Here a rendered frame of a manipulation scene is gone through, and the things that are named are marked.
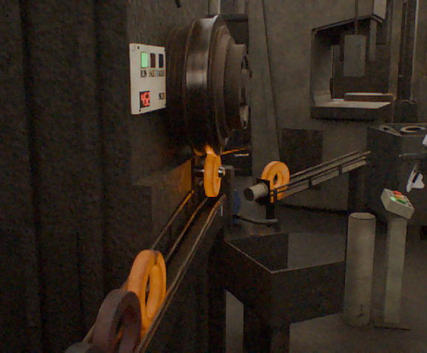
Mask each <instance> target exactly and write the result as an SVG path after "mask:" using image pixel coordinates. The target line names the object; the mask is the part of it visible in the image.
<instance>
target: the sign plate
mask: <svg viewBox="0 0 427 353"><path fill-rule="evenodd" d="M142 53H146V54H147V63H148V67H143V62H142ZM151 54H155V55H156V67H151ZM160 54H162V55H164V67H160V66H159V55H160ZM129 57H130V82H131V107H132V114H140V113H145V112H149V111H152V110H158V109H161V108H164V107H166V100H165V48H162V47H156V46H145V45H140V44H129ZM145 93H147V95H145ZM148 93H149V94H150V99H149V94H148ZM141 95H142V99H143V95H145V99H146V100H148V99H149V100H148V104H150V105H148V104H146V100H145V99H143V101H144V104H143V101H142V99H141ZM145 104H146V106H145Z"/></svg>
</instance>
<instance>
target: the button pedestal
mask: <svg viewBox="0 0 427 353"><path fill-rule="evenodd" d="M390 192H391V193H390V194H392V196H390V195H389V192H387V189H384V191H383V193H382V195H381V200H382V202H383V204H384V207H385V209H386V210H388V222H387V242H386V253H385V265H384V285H383V296H382V307H381V309H373V308H371V313H372V317H373V324H374V328H382V329H397V330H406V331H410V328H409V325H408V321H407V319H406V315H405V312H404V311H400V303H401V284H402V274H403V256H404V251H405V245H406V227H407V219H410V218H411V217H412V213H413V212H414V210H415V209H414V208H413V206H412V205H411V203H410V202H409V200H408V199H407V197H406V196H403V195H402V197H404V200H405V201H406V204H404V203H402V202H400V201H397V199H398V198H396V197H395V194H394V193H393V192H392V191H390ZM391 197H393V198H394V199H395V200H393V199H391Z"/></svg>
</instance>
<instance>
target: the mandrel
mask: <svg viewBox="0 0 427 353"><path fill-rule="evenodd" d="M204 166H205V165H191V168H192V177H196V178H204ZM224 176H225V168H222V167H221V166H219V165H217V166H216V170H215V178H216V179H219V178H221V177H224Z"/></svg>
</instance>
